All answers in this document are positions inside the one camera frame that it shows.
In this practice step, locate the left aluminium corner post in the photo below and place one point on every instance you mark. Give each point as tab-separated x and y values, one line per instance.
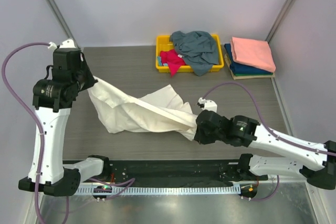
60	18

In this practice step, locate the yellow plastic bin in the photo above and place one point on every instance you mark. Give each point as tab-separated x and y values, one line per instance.
163	43

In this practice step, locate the cream white t shirt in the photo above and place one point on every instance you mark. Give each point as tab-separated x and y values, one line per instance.
160	111

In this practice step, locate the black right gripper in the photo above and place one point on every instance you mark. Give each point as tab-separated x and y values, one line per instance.
201	138

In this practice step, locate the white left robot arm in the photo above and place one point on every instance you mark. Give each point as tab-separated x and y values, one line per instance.
52	101

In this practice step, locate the light blue cloth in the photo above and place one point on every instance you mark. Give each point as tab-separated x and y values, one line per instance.
159	61

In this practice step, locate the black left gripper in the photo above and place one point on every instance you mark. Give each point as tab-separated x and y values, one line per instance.
90	80

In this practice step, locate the magenta red t shirt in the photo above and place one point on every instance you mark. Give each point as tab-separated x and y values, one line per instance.
172	60

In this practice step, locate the grey blue t shirt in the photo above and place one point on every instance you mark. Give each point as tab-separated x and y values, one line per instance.
198	49

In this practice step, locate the white slotted cable duct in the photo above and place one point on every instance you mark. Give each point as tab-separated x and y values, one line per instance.
95	190

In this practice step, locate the aluminium corner post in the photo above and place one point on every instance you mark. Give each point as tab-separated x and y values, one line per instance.
60	18
286	7

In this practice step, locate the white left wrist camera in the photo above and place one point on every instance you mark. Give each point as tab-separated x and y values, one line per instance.
68	43

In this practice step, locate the folded pink t shirt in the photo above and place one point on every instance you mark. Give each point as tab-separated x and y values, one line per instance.
254	53

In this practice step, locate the aluminium frame rail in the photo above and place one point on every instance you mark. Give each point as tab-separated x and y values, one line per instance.
288	179

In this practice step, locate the right aluminium corner post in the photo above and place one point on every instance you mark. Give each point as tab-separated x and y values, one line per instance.
286	7

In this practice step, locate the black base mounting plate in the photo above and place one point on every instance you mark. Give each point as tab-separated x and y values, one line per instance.
181	173

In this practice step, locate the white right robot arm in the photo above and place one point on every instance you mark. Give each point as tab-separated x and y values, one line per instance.
297	158

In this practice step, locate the folded navy blue t shirt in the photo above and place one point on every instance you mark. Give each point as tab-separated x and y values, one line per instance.
241	69

